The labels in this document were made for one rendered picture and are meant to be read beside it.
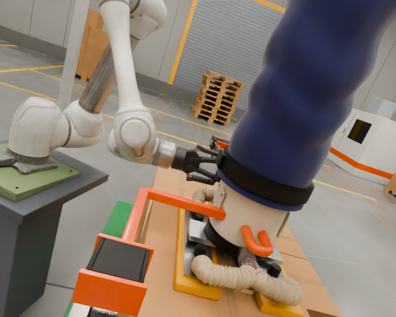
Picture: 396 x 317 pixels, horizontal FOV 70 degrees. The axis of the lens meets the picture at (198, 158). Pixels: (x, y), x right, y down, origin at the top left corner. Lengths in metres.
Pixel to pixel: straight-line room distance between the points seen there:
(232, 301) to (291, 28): 0.56
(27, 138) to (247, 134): 0.90
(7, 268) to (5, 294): 0.14
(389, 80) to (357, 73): 12.62
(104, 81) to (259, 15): 9.80
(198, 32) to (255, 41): 2.00
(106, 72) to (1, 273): 0.95
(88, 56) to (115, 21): 7.16
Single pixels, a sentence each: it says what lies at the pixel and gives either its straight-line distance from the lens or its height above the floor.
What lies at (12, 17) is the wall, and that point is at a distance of 11.89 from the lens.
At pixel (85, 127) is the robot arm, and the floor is 0.97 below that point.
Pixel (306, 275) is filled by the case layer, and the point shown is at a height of 0.54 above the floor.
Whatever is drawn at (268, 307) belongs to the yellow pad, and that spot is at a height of 0.97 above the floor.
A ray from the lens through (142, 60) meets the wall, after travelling 10.63.
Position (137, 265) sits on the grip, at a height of 1.10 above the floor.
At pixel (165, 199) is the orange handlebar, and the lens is 0.65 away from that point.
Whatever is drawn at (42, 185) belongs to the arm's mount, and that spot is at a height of 0.77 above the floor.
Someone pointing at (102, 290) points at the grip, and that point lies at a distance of 0.41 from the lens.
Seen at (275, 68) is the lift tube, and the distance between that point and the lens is 0.61.
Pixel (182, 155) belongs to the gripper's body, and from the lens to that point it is 0.91.
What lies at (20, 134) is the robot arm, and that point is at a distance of 1.27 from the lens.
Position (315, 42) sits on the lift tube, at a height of 1.48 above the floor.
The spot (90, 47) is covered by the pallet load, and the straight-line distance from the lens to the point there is 8.17.
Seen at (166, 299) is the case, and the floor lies 0.95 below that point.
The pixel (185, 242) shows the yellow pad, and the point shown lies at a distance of 0.72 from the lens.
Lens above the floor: 1.38
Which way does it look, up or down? 17 degrees down
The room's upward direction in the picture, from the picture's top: 20 degrees clockwise
